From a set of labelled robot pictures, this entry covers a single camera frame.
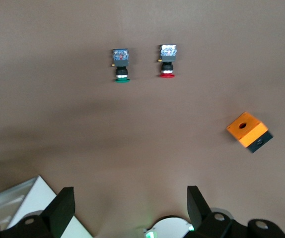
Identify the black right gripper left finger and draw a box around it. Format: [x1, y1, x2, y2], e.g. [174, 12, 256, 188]
[0, 187, 75, 238]

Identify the white drawer cabinet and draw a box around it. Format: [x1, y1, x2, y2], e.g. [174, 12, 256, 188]
[0, 175, 95, 238]

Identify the green push button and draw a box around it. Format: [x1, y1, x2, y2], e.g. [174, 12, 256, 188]
[110, 48, 131, 83]

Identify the red push button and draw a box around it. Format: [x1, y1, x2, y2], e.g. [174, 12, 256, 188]
[156, 44, 178, 78]

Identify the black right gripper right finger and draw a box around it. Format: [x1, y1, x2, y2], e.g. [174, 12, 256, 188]
[187, 185, 285, 238]

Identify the orange black button box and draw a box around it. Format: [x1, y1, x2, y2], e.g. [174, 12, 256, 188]
[226, 111, 274, 154]

